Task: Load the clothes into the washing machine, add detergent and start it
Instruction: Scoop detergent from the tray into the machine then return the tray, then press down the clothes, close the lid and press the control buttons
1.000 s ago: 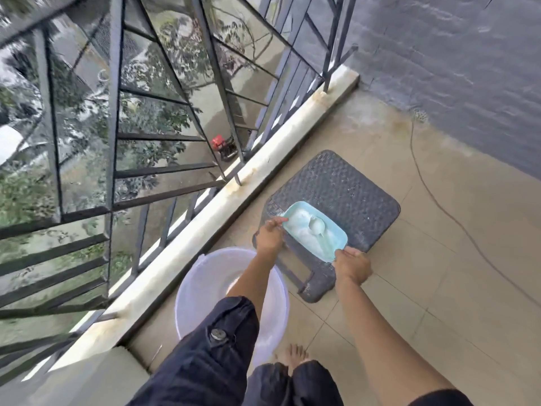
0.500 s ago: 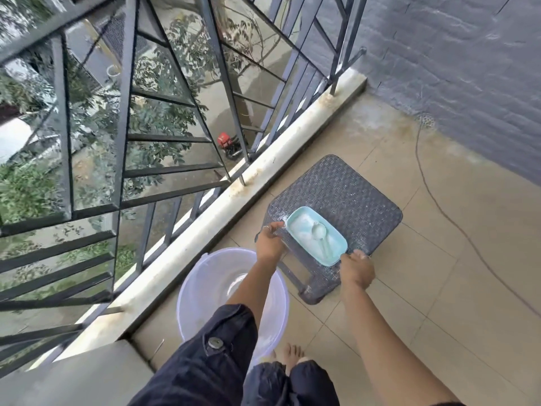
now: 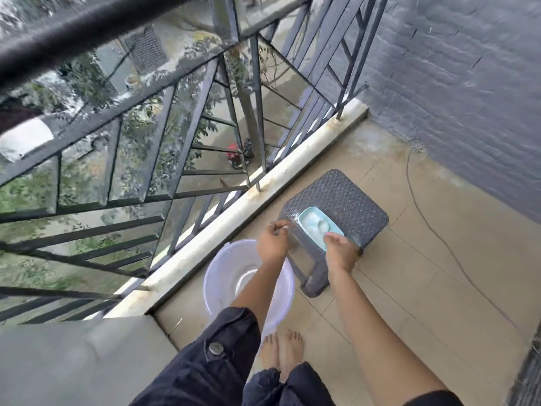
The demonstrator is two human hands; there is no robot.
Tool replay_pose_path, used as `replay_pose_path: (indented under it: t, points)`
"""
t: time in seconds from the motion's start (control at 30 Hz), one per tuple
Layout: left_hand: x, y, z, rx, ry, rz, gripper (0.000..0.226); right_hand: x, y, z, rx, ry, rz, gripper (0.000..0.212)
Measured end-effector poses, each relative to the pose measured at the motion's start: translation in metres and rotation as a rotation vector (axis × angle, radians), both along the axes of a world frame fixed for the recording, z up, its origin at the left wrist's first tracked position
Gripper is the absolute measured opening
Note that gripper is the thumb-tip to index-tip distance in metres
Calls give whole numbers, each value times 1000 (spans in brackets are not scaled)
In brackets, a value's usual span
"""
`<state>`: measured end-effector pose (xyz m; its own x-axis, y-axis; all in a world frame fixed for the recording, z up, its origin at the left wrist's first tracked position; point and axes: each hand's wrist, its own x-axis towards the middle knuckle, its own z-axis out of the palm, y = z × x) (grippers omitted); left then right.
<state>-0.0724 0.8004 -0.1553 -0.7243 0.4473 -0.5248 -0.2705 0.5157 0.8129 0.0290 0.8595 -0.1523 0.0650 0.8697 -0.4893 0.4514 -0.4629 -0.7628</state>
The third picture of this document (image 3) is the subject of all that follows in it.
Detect dark woven plastic stool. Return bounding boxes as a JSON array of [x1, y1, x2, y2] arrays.
[[277, 169, 389, 299]]

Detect person's right forearm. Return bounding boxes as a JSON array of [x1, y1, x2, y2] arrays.
[[329, 268, 449, 406]]

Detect person's dark sleeve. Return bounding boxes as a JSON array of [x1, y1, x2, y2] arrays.
[[128, 307, 261, 406], [403, 389, 465, 406]]

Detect thin dark cable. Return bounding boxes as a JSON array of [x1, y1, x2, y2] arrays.
[[405, 149, 525, 334]]

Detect green trees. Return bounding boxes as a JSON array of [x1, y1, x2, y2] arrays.
[[0, 0, 263, 292]]

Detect beige blue washing machine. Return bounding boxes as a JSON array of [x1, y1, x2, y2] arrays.
[[0, 315, 178, 406]]

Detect person's left forearm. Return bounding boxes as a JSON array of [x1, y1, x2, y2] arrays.
[[230, 257, 288, 334]]

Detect red brick white pillar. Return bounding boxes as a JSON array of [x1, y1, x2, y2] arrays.
[[0, 105, 55, 164]]

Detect black metal balcony railing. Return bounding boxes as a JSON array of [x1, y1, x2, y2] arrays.
[[0, 0, 392, 326]]

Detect person's right foot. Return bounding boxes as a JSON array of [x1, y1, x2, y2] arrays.
[[278, 329, 305, 381]]

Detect lavender plastic laundry basin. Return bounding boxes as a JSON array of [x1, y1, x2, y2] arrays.
[[202, 239, 296, 339]]

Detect person's right hand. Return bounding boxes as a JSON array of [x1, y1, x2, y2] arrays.
[[323, 231, 360, 275]]

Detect person's dark trousers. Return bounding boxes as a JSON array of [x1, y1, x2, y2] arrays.
[[241, 361, 337, 406]]

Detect person's dark right sleeve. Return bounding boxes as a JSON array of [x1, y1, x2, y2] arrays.
[[403, 389, 465, 406]]

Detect light blue detergent tray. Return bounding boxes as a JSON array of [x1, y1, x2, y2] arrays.
[[295, 206, 345, 253]]

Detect person's left hand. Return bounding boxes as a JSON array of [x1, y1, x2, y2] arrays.
[[256, 219, 292, 265]]

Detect person's dark left sleeve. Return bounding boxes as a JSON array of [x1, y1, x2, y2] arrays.
[[128, 307, 261, 406]]

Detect grey grilled window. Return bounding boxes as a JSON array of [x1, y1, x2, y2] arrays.
[[119, 27, 168, 76]]

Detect dark grey door mat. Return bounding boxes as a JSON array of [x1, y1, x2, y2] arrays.
[[505, 333, 541, 406]]

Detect person's left foot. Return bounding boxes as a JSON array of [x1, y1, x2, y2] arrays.
[[258, 332, 281, 373]]

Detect white concrete balcony ledge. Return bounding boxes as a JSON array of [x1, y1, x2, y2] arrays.
[[103, 99, 369, 320]]

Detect person's foot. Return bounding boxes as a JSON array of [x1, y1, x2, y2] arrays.
[[258, 332, 281, 373], [278, 329, 305, 381]]

